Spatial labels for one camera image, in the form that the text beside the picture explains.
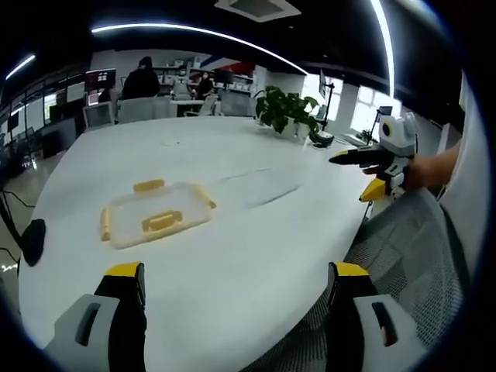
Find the short ceiling light strip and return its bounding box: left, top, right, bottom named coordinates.
left=4, top=53, right=36, bottom=81

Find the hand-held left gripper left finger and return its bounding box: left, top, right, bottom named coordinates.
left=41, top=261, right=148, bottom=372

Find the ceiling air vent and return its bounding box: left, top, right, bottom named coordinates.
left=214, top=0, right=302, bottom=23

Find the dark computer monitor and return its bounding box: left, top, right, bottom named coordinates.
left=84, top=68, right=118, bottom=95

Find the clear lid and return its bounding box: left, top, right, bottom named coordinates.
left=99, top=177, right=218, bottom=250

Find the white office chair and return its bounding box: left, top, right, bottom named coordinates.
left=82, top=103, right=118, bottom=129
left=117, top=95, right=172, bottom=123

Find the green potted plant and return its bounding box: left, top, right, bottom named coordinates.
left=254, top=85, right=321, bottom=141

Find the person's right hand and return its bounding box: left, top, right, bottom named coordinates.
left=401, top=153, right=430, bottom=191

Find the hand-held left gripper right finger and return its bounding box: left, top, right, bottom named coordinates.
left=326, top=261, right=422, bottom=372

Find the monitor on black stand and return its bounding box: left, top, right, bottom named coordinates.
left=318, top=68, right=336, bottom=135

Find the long ceiling light strip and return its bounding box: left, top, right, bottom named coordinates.
left=370, top=0, right=397, bottom=94
left=91, top=22, right=308, bottom=74

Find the black round chair headrest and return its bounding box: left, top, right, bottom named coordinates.
left=22, top=218, right=48, bottom=268

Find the grey mesh office chair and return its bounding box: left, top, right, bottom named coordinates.
left=247, top=188, right=468, bottom=372

